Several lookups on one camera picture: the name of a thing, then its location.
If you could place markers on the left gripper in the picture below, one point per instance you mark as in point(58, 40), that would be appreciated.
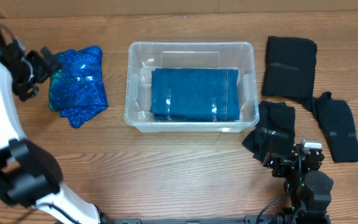
point(25, 92)

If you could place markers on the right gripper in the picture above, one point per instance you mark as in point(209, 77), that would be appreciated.
point(286, 160)

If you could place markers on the blue glitter cloth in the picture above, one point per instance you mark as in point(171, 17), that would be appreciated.
point(77, 90)

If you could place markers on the black cloth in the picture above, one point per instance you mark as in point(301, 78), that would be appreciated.
point(336, 121)
point(275, 130)
point(290, 69)

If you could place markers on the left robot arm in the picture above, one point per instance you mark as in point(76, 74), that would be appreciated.
point(29, 175)

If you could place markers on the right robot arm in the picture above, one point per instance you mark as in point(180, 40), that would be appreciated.
point(308, 189)

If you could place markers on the clear plastic storage bin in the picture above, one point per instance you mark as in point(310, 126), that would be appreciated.
point(145, 57)

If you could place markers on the folded blue denim jeans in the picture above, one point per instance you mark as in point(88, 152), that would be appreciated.
point(195, 94)

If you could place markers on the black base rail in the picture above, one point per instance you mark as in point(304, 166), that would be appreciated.
point(249, 219)

